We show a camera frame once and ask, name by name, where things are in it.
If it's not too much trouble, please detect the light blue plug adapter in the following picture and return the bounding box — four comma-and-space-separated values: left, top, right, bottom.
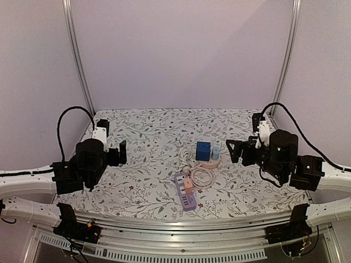
212, 146, 220, 161

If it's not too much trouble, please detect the blue cube socket adapter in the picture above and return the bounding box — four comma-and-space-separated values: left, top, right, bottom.
195, 141, 211, 162

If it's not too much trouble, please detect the pink plug adapter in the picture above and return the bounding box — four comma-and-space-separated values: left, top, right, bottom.
184, 178, 194, 194

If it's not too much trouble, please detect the purple power strip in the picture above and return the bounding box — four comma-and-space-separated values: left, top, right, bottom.
174, 173, 197, 211

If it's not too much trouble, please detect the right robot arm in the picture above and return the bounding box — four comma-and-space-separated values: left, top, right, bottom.
226, 129, 350, 239

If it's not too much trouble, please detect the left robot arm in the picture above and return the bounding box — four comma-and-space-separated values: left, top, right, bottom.
1, 119, 127, 238

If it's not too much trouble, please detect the pink round power strip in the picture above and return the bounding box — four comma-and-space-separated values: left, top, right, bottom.
197, 158, 222, 169

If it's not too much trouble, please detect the floral table cloth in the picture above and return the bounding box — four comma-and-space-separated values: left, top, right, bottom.
54, 109, 308, 221

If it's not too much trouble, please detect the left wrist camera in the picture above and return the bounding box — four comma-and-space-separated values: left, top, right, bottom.
92, 127, 109, 152

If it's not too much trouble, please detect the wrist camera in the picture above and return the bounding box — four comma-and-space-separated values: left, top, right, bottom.
92, 127, 109, 152
252, 112, 270, 148

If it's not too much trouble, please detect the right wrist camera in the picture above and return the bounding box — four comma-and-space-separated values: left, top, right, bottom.
252, 112, 270, 148

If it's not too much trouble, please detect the white coiled cable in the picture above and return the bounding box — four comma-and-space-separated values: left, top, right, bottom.
177, 147, 194, 173

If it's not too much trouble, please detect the aluminium front rail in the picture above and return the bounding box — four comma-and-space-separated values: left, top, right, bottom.
20, 210, 346, 263

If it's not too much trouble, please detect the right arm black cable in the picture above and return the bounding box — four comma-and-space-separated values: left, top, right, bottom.
259, 101, 351, 173

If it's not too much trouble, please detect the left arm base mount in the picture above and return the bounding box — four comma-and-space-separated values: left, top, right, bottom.
53, 203, 102, 244

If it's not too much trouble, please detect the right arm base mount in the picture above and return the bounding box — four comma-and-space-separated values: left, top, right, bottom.
264, 203, 312, 244

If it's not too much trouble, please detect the right aluminium frame post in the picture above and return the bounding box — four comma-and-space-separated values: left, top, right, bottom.
273, 0, 302, 102

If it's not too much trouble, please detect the aluminium frame post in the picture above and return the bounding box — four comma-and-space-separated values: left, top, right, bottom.
273, 0, 302, 102
62, 0, 95, 115

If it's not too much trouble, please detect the left aluminium frame post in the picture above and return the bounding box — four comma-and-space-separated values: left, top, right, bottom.
62, 0, 95, 115

